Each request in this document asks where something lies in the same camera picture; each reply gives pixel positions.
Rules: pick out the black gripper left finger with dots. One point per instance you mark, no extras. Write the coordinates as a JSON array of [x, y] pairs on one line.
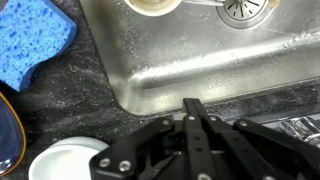
[[162, 150]]

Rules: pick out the chrome faucet base plate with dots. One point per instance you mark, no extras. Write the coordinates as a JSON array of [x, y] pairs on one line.
[[305, 128]]

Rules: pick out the dark blue plate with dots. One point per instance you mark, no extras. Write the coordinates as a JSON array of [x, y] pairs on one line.
[[12, 137]]

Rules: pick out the stainless steel sink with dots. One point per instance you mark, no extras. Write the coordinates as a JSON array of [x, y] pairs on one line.
[[204, 52]]

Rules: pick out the blue sponge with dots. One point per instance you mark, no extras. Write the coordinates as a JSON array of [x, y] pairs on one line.
[[31, 31]]

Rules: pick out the cream mug in sink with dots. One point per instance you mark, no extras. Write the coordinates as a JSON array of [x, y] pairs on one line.
[[153, 8]]

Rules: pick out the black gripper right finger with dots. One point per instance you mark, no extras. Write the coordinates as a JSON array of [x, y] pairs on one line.
[[259, 152]]

